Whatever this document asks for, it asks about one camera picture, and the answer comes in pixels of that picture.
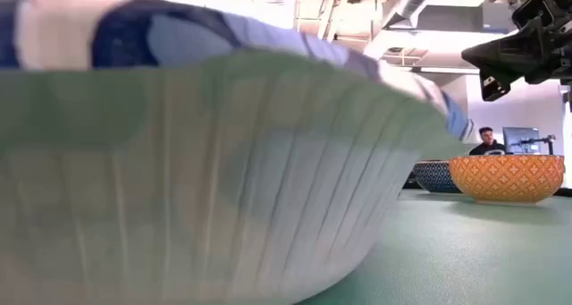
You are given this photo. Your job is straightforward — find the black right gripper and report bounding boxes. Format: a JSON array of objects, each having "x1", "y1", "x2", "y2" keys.
[{"x1": 460, "y1": 0, "x2": 572, "y2": 103}]

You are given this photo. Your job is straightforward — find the orange patterned ceramic bowl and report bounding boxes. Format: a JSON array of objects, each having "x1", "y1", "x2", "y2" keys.
[{"x1": 449, "y1": 154, "x2": 566, "y2": 205}]

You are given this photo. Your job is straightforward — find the small grey patterned bowl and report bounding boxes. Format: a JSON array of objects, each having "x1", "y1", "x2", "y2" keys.
[{"x1": 411, "y1": 160, "x2": 464, "y2": 195}]

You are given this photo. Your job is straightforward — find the blue white patterned paper plate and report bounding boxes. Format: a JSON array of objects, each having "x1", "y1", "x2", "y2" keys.
[{"x1": 0, "y1": 0, "x2": 480, "y2": 305}]

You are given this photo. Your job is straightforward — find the computer monitor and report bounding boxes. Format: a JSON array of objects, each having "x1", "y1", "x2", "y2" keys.
[{"x1": 501, "y1": 126, "x2": 542, "y2": 156}]

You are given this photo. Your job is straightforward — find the person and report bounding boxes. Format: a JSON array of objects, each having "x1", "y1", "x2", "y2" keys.
[{"x1": 468, "y1": 126, "x2": 507, "y2": 157}]

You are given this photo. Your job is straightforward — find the green table mat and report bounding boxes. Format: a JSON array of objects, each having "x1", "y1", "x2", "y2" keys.
[{"x1": 297, "y1": 188, "x2": 572, "y2": 305}]

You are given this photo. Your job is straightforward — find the silver ventilation duct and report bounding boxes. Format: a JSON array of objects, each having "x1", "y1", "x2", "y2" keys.
[{"x1": 362, "y1": 0, "x2": 448, "y2": 61}]

